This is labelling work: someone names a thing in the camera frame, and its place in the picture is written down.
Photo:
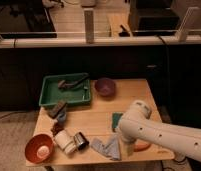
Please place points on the white cup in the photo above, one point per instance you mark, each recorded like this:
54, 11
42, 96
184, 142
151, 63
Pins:
65, 142

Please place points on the white horizontal rail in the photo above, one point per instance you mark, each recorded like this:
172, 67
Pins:
101, 41

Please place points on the orange carrot toy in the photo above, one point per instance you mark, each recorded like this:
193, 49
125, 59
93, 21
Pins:
141, 147

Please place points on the grey block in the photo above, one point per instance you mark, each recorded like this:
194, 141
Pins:
57, 109

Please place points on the green plastic tray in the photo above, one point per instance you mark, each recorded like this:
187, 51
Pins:
76, 96

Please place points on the grey upright post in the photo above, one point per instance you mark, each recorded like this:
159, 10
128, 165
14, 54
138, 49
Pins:
89, 25

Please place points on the purple bowl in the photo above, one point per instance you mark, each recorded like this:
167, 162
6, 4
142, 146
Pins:
105, 87

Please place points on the white egg in bowl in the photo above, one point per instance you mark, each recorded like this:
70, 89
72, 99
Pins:
43, 152

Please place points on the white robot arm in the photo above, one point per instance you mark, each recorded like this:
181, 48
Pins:
135, 124

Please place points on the red bowl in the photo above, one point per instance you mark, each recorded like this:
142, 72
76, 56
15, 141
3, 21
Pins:
34, 144

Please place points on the small brown toy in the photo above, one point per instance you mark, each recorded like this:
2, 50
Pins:
56, 129

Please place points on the metal can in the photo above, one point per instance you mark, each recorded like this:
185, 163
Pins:
80, 140

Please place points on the blue cup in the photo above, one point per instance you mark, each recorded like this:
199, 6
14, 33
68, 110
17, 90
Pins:
61, 117

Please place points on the grey brush in tray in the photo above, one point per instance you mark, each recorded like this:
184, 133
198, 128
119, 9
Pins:
62, 84

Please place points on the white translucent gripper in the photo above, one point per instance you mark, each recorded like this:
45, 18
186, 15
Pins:
130, 149

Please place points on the blue grey towel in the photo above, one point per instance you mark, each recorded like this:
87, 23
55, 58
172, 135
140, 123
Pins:
110, 150

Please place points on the angled grey bracket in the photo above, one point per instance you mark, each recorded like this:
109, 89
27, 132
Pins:
187, 22

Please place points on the green sponge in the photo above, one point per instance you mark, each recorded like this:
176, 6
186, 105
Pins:
115, 119

